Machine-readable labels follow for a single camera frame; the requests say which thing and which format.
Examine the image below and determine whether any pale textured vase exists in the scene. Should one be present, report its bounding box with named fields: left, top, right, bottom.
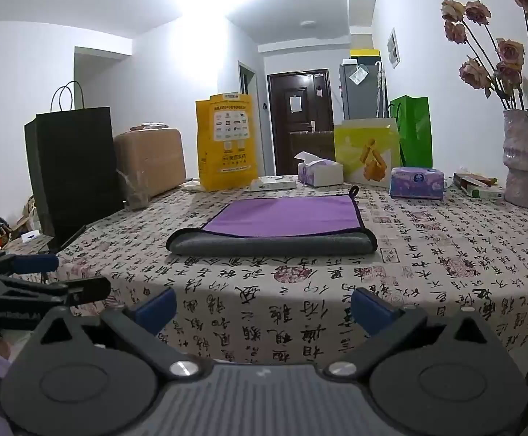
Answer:
left=503, top=109, right=528, bottom=210

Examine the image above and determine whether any purple and grey towel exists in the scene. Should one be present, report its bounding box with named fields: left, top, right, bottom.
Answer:
left=166, top=185, right=378, bottom=256

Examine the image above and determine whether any grey refrigerator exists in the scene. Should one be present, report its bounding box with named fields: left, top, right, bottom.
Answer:
left=339, top=62, right=385, bottom=121

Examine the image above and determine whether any green and white small box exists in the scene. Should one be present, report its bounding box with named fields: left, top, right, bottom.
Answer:
left=461, top=183, right=505, bottom=199

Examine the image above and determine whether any dried rose bouquet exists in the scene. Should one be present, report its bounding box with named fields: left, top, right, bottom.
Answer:
left=441, top=0, right=528, bottom=114

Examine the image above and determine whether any beige suitcase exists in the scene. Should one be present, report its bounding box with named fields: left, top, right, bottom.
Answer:
left=114, top=122, right=187, bottom=199

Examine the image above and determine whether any folded umbrella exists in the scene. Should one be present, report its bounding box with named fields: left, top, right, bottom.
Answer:
left=375, top=64, right=388, bottom=120

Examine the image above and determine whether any white tissue box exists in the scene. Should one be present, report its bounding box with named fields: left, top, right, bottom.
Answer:
left=294, top=151, right=344, bottom=188

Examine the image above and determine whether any clear glass with dry plant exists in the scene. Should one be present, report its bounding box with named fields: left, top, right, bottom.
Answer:
left=116, top=168, right=152, bottom=212

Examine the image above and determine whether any framed wall picture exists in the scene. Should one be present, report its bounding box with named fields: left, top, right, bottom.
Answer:
left=386, top=28, right=402, bottom=69

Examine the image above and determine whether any yellow printed bag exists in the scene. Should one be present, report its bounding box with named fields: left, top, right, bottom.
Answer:
left=195, top=93, right=259, bottom=192

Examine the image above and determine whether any brown small box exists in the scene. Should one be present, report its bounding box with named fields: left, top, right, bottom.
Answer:
left=453, top=171, right=496, bottom=188

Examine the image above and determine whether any dark brown chair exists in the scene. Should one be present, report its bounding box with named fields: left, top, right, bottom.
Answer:
left=289, top=130, right=336, bottom=175

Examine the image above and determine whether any floor clutter pile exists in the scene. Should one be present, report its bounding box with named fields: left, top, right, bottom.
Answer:
left=0, top=195, right=42, bottom=255

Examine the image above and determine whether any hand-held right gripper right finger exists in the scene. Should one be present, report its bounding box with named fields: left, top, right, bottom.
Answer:
left=323, top=287, right=496, bottom=378

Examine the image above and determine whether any yellow and black box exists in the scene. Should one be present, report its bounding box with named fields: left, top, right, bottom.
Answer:
left=350, top=48, right=382, bottom=66

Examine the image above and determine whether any black paper bag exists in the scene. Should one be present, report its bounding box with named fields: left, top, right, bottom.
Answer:
left=24, top=81, right=126, bottom=242

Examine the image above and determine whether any calligraphy print tablecloth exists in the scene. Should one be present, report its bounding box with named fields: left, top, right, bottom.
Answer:
left=14, top=176, right=528, bottom=368

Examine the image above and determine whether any green paper bag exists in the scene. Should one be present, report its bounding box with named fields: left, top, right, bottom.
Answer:
left=388, top=95, right=434, bottom=169

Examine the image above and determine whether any purple tissue pack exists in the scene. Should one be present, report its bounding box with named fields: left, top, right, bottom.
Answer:
left=389, top=166, right=445, bottom=201

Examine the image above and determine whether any dark brown door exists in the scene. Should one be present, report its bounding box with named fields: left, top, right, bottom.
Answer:
left=267, top=70, right=336, bottom=176

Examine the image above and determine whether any flat white box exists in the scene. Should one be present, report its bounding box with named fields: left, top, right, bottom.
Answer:
left=250, top=175, right=298, bottom=192

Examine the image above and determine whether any yellow-green gift bag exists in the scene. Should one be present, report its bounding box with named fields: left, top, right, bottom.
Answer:
left=333, top=118, right=402, bottom=188

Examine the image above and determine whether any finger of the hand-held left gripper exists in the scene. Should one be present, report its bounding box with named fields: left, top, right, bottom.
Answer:
left=0, top=251, right=61, bottom=278
left=48, top=276, right=112, bottom=308

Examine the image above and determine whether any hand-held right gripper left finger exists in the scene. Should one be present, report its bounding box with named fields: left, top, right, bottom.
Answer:
left=34, top=287, right=201, bottom=378

